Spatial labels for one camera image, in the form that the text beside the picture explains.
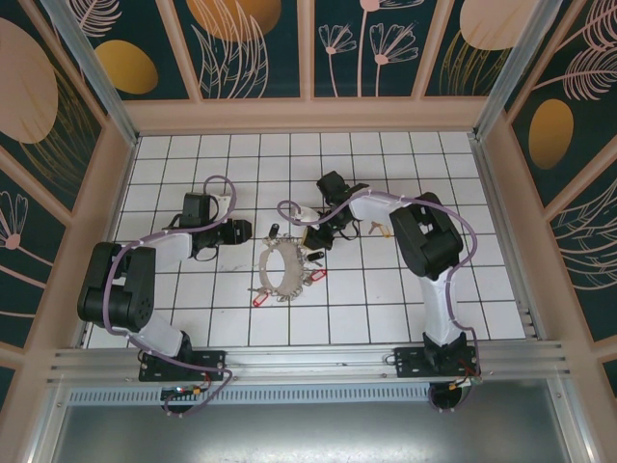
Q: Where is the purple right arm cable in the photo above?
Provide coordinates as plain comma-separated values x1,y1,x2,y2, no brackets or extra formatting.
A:
277,189,483,416

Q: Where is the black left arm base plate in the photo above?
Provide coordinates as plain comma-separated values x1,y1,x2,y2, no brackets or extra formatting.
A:
138,347,228,383

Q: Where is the small connector board with wires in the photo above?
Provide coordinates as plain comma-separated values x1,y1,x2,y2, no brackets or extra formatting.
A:
445,374,483,393
161,384,203,399

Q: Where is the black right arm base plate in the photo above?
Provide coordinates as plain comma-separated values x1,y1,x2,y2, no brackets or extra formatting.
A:
392,344,483,382

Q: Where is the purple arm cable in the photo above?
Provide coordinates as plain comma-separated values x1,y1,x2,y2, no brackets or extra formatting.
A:
105,174,238,419
277,189,483,416

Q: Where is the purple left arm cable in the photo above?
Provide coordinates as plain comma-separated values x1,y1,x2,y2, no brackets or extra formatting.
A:
105,174,238,419

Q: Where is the aluminium side rail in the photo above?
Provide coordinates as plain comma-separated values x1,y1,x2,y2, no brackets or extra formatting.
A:
468,133,539,344

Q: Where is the grey metal sheet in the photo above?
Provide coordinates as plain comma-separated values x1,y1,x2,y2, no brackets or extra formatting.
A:
28,404,599,463

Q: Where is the aluminium frame post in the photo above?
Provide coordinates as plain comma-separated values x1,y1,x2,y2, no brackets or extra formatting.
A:
40,0,142,147
471,0,571,142

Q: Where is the key with orange tag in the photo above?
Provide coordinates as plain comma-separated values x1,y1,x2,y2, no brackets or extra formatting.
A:
367,219,394,241

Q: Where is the aluminium mounting rail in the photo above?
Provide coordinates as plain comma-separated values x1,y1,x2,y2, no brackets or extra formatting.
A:
45,339,577,387

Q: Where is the slotted grey cable duct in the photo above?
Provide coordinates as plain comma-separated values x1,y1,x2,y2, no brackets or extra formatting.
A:
67,388,553,407

